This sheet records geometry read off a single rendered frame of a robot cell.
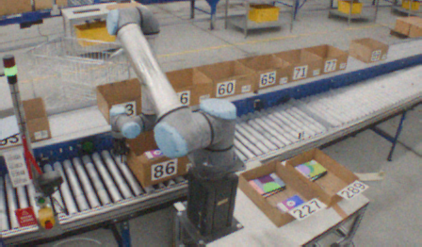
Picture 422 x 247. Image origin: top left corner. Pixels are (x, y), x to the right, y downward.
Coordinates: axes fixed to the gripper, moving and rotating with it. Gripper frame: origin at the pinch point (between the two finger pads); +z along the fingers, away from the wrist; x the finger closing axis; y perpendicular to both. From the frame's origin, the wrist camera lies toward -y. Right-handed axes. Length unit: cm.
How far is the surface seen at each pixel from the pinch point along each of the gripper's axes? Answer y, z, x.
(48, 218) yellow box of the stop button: 38, -6, -51
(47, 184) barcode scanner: 37, -26, -47
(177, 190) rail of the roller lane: 30.3, 8.2, 22.8
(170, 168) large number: 22.4, -3.1, 21.9
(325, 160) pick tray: 59, 0, 113
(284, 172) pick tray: 55, -1, 81
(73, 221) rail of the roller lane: 30.6, 7.0, -38.8
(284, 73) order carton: -29, -19, 150
